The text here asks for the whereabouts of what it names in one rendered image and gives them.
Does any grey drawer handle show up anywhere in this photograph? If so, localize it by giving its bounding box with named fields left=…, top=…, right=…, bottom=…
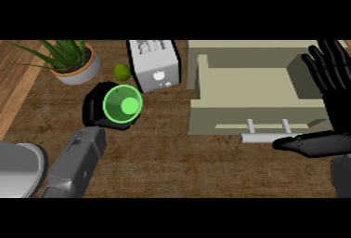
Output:
left=240, top=118, right=303, bottom=144

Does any silver toaster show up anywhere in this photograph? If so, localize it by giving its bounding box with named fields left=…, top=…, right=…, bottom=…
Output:
left=126, top=39, right=182, bottom=94

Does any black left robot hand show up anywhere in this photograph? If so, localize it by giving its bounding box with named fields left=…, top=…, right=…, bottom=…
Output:
left=81, top=81, right=140, bottom=131

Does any beige open drawer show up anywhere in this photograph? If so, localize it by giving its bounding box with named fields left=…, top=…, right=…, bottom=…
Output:
left=185, top=54, right=334, bottom=136

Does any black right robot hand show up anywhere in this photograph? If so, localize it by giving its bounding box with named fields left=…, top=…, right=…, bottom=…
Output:
left=271, top=39, right=351, bottom=159

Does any green lime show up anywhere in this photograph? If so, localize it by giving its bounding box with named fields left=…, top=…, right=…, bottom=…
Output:
left=112, top=63, right=132, bottom=83

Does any potted green plant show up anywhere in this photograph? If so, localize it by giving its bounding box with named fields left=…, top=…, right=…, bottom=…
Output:
left=4, top=39, right=103, bottom=86

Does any grey round appliance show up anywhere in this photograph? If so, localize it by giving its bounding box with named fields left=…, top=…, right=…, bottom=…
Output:
left=0, top=140, right=48, bottom=199

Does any beige cabinet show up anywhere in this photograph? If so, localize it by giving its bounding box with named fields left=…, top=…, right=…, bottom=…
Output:
left=185, top=39, right=349, bottom=91

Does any green cup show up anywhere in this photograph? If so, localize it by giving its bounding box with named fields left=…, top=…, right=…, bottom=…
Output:
left=101, top=84, right=144, bottom=125

